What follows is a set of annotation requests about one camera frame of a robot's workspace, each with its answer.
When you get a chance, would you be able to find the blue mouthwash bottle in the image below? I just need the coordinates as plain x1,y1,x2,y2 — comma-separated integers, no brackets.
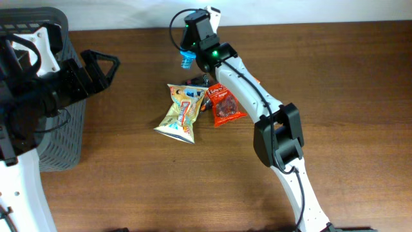
180,49,196,70

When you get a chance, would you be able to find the black snack packet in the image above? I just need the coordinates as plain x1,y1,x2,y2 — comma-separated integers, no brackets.
183,73,215,113

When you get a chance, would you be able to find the orange red snack bag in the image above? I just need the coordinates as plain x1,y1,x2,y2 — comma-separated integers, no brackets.
207,83,247,128

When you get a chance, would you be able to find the beige chips bag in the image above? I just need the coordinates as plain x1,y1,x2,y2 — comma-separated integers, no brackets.
154,84,208,144

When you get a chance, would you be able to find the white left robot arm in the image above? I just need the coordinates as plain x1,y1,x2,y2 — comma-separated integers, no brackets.
1,23,120,231

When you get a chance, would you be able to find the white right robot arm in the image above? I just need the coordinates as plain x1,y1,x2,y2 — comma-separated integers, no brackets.
175,6,338,232

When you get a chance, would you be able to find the dark grey plastic basket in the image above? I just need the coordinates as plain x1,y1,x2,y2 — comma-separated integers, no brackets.
1,7,86,172

